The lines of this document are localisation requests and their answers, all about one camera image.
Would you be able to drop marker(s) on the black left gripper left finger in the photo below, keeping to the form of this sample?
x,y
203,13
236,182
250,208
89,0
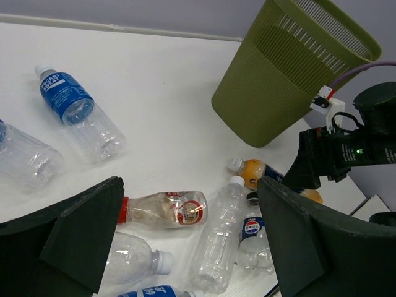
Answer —
x,y
61,250

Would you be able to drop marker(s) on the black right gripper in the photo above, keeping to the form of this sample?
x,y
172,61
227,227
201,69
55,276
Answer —
x,y
333,155

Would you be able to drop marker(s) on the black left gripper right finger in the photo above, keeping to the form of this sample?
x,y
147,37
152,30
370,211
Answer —
x,y
318,251

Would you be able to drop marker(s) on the Pepsi bottle black cap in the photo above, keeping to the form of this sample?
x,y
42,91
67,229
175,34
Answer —
x,y
254,250

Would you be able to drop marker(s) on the clear bottle blue cap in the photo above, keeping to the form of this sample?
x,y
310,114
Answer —
x,y
27,162

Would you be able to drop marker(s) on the tall clear bottle white cap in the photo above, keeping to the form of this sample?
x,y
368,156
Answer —
x,y
215,254

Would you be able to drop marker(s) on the blue label bottle white cap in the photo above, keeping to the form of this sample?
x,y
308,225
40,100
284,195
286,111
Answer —
x,y
163,291

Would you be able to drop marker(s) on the red cap clear bottle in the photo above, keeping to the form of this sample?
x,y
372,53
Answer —
x,y
166,210

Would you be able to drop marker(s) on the Pocari Sweat blue label bottle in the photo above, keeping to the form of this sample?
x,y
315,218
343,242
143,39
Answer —
x,y
97,137

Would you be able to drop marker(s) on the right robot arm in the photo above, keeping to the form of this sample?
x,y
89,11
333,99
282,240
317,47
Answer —
x,y
376,106

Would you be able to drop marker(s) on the green plastic waste bin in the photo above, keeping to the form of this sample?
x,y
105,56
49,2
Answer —
x,y
292,49

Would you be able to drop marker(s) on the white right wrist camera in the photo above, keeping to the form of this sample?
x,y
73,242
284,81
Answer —
x,y
326,104

